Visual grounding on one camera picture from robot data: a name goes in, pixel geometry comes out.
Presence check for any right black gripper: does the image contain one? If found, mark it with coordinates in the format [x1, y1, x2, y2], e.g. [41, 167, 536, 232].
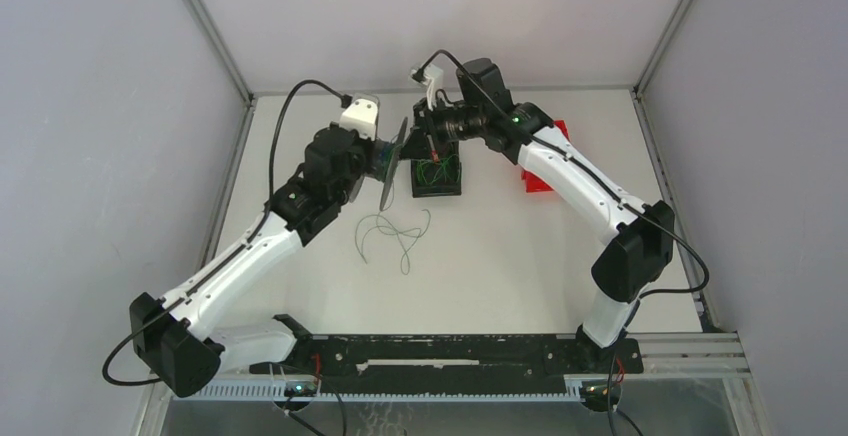
[400, 94, 488, 161]

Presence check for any dark grey cable spool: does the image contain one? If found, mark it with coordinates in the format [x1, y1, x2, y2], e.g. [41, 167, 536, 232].
[356, 117, 409, 211]

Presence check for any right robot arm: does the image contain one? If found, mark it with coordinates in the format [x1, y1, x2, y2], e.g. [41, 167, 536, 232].
[410, 58, 675, 372]

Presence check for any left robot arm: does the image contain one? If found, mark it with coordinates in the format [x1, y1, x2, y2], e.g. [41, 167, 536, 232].
[129, 123, 398, 398]

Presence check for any black plastic bin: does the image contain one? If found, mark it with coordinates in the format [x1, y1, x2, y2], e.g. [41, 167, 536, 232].
[410, 150, 462, 198]

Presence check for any red plastic bin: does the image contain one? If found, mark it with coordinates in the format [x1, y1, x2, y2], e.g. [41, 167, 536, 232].
[518, 145, 574, 199]

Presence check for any blue cable on spool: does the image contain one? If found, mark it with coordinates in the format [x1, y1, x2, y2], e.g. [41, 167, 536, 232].
[373, 142, 396, 179]

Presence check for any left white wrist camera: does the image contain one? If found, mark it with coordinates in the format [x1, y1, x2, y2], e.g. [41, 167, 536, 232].
[339, 93, 380, 141]

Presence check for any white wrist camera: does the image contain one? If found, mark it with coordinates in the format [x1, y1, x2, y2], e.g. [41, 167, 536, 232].
[410, 63, 444, 110]
[339, 93, 380, 141]

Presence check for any green cable in black bin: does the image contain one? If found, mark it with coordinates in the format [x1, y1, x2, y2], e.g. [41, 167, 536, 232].
[415, 154, 461, 189]

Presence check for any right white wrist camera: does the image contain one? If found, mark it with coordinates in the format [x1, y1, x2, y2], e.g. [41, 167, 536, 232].
[410, 63, 444, 110]

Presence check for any right black camera cable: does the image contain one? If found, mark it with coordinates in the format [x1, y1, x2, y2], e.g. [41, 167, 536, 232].
[414, 48, 711, 302]

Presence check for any black camera cable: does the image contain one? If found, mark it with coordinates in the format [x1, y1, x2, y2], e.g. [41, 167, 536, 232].
[100, 79, 354, 388]
[414, 48, 711, 302]

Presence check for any left black camera cable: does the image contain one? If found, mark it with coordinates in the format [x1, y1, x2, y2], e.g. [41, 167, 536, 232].
[100, 79, 354, 388]

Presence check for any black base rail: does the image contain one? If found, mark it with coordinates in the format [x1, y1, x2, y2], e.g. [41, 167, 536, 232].
[249, 333, 645, 396]

